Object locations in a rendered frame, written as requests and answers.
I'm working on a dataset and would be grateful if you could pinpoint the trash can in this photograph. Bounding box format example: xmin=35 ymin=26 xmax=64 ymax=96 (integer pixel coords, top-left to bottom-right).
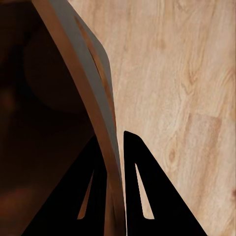
xmin=0 ymin=0 xmax=127 ymax=236

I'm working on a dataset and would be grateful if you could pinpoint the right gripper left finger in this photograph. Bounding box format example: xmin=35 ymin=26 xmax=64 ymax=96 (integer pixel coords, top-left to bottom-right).
xmin=21 ymin=135 xmax=107 ymax=236

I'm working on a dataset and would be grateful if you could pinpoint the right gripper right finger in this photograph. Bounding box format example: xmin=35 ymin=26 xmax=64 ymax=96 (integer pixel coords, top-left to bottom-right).
xmin=123 ymin=131 xmax=207 ymax=236

